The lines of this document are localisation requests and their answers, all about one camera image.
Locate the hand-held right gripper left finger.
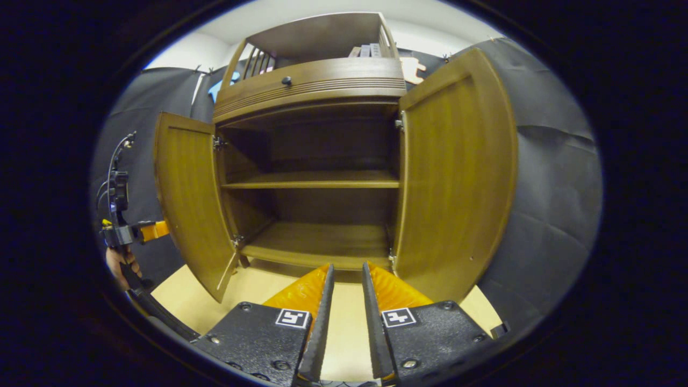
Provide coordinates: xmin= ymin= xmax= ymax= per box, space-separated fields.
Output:
xmin=192 ymin=263 xmax=335 ymax=387

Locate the wooden cabinet drawer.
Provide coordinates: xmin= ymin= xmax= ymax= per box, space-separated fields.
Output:
xmin=213 ymin=58 xmax=407 ymax=121

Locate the black backdrop cloth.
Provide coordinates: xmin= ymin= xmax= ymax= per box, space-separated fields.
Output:
xmin=91 ymin=37 xmax=604 ymax=334

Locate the wooden inner cabinet shelf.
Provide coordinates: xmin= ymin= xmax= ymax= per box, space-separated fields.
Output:
xmin=220 ymin=170 xmax=401 ymax=190

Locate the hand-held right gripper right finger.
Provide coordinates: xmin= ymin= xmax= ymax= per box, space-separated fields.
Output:
xmin=361 ymin=261 xmax=492 ymax=386

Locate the wooden shoe cabinet door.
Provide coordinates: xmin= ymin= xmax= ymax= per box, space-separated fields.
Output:
xmin=391 ymin=47 xmax=519 ymax=303
xmin=153 ymin=111 xmax=241 ymax=303

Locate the thick black cable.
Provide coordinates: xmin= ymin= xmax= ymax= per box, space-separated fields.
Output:
xmin=121 ymin=262 xmax=200 ymax=342

